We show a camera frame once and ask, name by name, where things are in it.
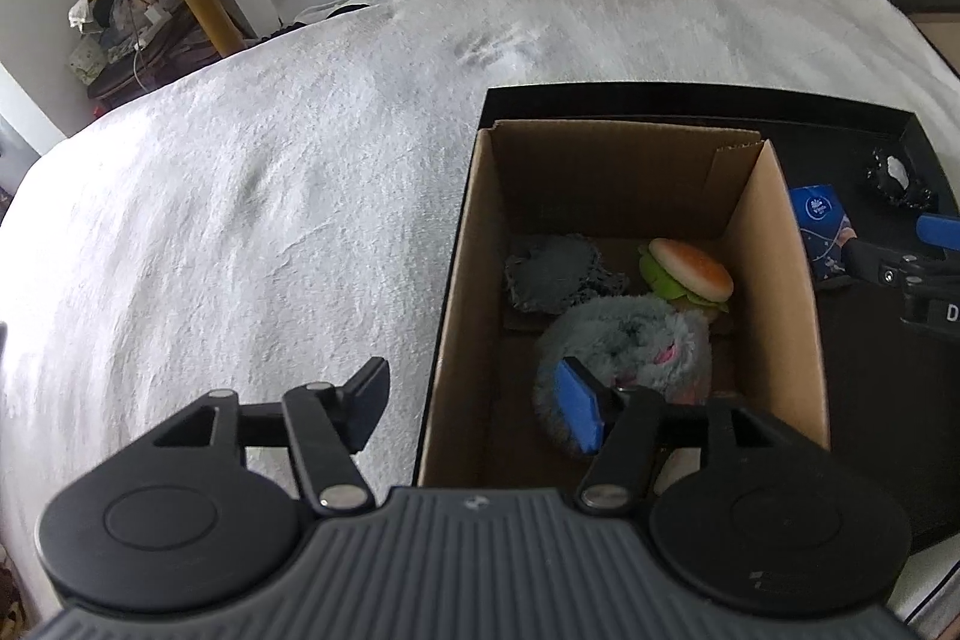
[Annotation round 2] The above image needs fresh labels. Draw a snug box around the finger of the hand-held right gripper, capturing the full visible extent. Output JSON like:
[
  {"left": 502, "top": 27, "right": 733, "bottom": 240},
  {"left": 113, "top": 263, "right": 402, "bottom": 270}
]
[
  {"left": 917, "top": 214, "right": 960, "bottom": 253},
  {"left": 844, "top": 239, "right": 931, "bottom": 295}
]

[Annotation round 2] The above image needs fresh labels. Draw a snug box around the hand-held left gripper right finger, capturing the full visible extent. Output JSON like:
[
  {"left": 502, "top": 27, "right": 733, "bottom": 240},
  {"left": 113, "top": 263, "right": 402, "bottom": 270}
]
[{"left": 551, "top": 356, "right": 830, "bottom": 513}]

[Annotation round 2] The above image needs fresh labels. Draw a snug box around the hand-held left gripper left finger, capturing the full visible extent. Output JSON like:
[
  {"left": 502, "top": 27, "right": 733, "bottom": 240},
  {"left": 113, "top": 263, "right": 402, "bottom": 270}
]
[{"left": 154, "top": 356, "right": 391, "bottom": 515}]

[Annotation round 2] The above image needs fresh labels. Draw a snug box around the blue tissue packet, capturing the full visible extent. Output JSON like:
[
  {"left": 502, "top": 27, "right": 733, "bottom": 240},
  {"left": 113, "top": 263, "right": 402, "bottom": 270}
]
[{"left": 787, "top": 182, "right": 856, "bottom": 294}]

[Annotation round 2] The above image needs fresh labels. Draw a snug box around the blue fluffy plush toy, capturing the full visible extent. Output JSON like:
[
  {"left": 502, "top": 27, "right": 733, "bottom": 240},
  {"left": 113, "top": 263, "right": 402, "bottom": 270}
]
[{"left": 532, "top": 295, "right": 713, "bottom": 459}]

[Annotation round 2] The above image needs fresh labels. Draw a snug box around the brown cardboard box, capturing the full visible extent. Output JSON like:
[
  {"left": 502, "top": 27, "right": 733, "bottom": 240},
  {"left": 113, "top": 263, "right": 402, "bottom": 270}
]
[{"left": 416, "top": 119, "right": 831, "bottom": 489}]

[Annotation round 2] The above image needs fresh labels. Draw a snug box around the black shallow tray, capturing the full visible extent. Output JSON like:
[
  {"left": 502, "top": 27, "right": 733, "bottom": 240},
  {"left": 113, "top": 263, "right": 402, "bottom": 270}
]
[{"left": 411, "top": 83, "right": 960, "bottom": 555}]

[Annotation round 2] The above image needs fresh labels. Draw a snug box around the grey fluffy cloth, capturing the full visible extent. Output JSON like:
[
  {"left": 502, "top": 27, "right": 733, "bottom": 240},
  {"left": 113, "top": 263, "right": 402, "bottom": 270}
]
[{"left": 504, "top": 233, "right": 629, "bottom": 315}]

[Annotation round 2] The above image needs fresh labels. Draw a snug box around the squishy burger toy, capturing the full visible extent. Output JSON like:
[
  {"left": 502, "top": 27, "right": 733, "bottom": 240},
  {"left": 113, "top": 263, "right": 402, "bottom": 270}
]
[{"left": 639, "top": 238, "right": 734, "bottom": 313}]

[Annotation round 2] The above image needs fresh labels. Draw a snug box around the black and white soft toy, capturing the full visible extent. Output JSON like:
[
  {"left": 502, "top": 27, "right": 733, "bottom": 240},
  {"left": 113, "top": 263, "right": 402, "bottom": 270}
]
[{"left": 861, "top": 145, "right": 937, "bottom": 210}]

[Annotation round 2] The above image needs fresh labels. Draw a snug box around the white fuzzy bed blanket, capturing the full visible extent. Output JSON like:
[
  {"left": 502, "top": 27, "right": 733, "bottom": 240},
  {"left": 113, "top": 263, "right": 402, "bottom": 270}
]
[{"left": 0, "top": 0, "right": 960, "bottom": 618}]

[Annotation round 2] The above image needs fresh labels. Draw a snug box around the pile of clutter under table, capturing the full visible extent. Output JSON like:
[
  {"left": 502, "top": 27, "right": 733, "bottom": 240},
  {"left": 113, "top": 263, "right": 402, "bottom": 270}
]
[{"left": 67, "top": 0, "right": 226, "bottom": 101}]

